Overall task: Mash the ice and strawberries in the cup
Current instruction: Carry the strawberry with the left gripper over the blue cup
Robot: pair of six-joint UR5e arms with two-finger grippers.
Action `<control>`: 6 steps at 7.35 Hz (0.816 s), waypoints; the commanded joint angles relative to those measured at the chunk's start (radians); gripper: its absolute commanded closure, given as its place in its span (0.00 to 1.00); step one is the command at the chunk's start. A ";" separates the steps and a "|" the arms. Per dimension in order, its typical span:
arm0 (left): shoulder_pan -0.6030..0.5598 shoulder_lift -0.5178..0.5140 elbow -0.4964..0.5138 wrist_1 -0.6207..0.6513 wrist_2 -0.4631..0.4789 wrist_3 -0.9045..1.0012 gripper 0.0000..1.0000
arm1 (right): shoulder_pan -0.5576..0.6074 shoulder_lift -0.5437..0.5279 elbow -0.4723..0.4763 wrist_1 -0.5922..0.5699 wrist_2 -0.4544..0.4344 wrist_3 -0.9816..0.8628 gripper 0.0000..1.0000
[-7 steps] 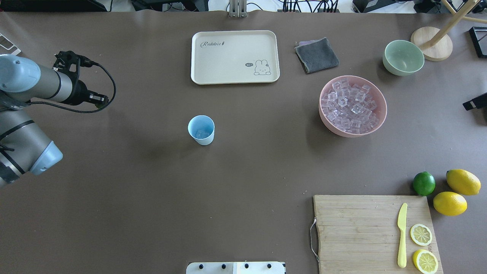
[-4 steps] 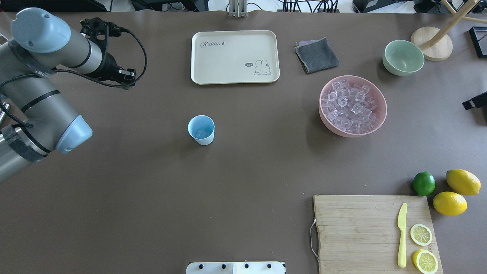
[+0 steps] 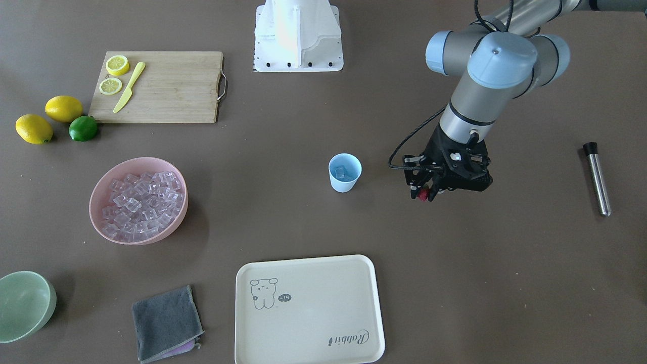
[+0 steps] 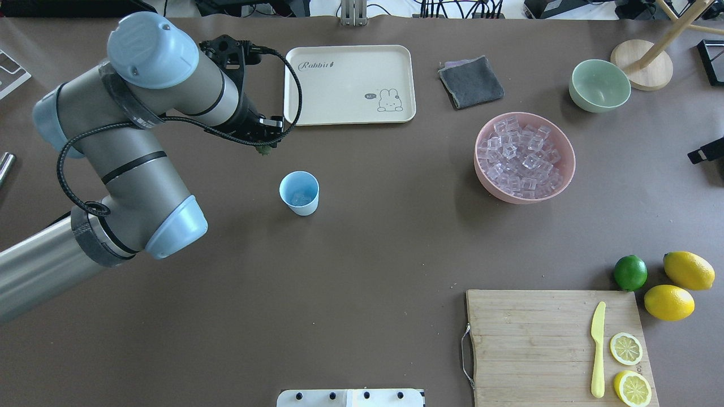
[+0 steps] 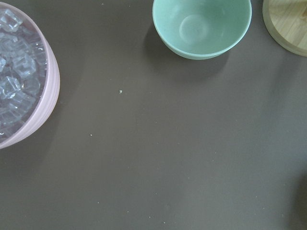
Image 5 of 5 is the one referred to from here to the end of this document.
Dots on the clear ice cubes pile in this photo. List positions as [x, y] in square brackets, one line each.
[23, 70]

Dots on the green bowl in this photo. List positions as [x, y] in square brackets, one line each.
[201, 29]

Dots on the pink bowl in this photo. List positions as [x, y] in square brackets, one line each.
[50, 93]

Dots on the wooden stand with round base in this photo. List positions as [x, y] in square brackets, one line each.
[286, 22]

